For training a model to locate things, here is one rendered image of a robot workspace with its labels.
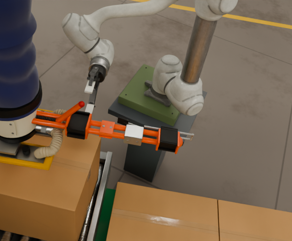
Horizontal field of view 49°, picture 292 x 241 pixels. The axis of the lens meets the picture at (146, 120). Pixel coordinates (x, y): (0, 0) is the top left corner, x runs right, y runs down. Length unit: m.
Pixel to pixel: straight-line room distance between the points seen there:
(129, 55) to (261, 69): 1.56
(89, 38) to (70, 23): 0.10
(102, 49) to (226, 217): 1.15
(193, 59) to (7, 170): 0.98
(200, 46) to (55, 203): 0.94
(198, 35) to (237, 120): 1.84
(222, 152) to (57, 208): 1.86
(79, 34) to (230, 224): 1.28
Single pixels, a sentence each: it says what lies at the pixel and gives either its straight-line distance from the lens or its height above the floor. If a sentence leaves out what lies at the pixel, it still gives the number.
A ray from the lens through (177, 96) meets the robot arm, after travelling 1.73.
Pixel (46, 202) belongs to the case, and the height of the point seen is 0.95.
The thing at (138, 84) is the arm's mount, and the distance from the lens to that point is 2.06.
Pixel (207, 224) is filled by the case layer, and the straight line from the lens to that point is 1.89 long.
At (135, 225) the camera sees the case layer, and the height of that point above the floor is 0.54.
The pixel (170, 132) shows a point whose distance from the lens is 1.25.
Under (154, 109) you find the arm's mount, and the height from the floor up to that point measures 0.81.
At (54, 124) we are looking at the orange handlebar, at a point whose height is 1.22.
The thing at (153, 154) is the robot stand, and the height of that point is 0.35.
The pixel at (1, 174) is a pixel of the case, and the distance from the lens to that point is 1.48.
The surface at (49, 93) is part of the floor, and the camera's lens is 3.14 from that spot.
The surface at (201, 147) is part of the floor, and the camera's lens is 2.89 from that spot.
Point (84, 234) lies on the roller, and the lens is 1.75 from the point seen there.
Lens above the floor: 2.17
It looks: 47 degrees down
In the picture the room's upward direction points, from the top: 13 degrees clockwise
